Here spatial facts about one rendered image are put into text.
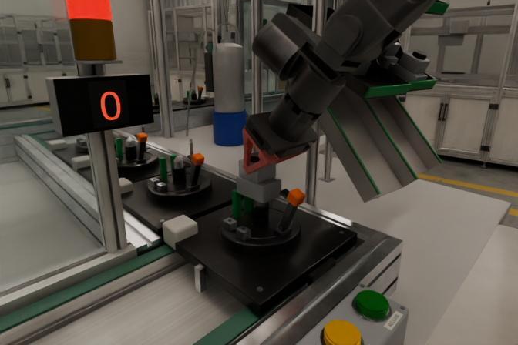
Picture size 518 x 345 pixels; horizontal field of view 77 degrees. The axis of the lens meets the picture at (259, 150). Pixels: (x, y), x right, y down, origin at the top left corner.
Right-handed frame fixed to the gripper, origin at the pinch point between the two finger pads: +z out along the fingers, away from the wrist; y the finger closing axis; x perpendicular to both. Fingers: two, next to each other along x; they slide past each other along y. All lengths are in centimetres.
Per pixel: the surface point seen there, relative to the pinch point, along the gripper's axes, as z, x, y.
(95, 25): -10.6, -19.6, 19.6
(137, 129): 87, -80, -32
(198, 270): 9.8, 8.8, 13.0
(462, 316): 0.8, 36.8, -18.6
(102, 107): -2.8, -13.3, 20.0
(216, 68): 41, -70, -53
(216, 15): 38, -106, -75
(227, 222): 8.0, 4.6, 5.5
